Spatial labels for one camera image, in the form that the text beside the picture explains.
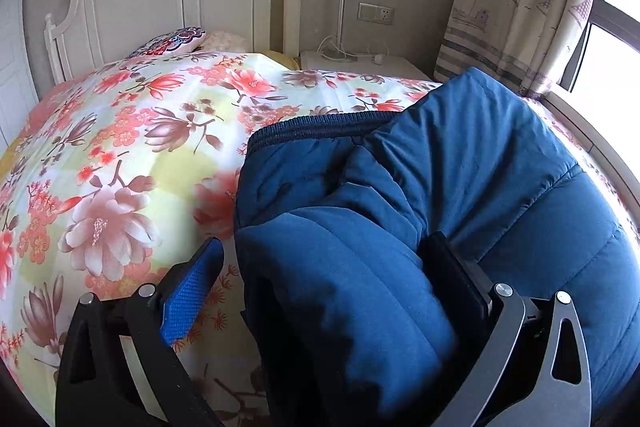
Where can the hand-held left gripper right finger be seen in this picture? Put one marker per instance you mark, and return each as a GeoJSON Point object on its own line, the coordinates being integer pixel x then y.
{"type": "Point", "coordinates": [462, 279]}

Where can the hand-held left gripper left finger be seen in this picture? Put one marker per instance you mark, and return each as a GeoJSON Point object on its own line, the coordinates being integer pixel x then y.
{"type": "Point", "coordinates": [195, 284]}

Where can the blue padded hooded jacket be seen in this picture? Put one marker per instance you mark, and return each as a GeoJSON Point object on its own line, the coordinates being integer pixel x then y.
{"type": "Point", "coordinates": [425, 217]}

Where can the floral quilt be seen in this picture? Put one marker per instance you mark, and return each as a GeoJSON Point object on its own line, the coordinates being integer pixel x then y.
{"type": "Point", "coordinates": [125, 167]}

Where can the white nightstand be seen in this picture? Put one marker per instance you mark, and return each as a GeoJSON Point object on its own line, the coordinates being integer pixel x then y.
{"type": "Point", "coordinates": [365, 66]}

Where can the yellow pillow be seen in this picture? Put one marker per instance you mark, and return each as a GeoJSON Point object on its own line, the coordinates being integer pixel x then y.
{"type": "Point", "coordinates": [282, 59]}

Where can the patterned decorative pillow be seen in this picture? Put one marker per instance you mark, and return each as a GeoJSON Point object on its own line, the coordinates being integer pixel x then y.
{"type": "Point", "coordinates": [170, 43]}

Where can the cream pillow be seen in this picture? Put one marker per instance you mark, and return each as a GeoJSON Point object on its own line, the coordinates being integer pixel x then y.
{"type": "Point", "coordinates": [225, 41]}

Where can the white wardrobe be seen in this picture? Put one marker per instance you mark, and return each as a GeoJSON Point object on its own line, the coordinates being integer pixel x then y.
{"type": "Point", "coordinates": [12, 72]}

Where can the window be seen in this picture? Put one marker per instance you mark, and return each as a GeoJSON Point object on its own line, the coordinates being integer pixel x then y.
{"type": "Point", "coordinates": [607, 37]}

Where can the printed curtain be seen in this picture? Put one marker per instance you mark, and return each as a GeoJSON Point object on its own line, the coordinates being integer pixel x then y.
{"type": "Point", "coordinates": [520, 2]}

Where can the white slim desk lamp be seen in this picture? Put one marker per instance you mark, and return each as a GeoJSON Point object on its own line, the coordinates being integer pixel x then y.
{"type": "Point", "coordinates": [342, 7]}

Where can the wall power socket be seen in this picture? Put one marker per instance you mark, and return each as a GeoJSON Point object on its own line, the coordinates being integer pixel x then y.
{"type": "Point", "coordinates": [376, 13]}

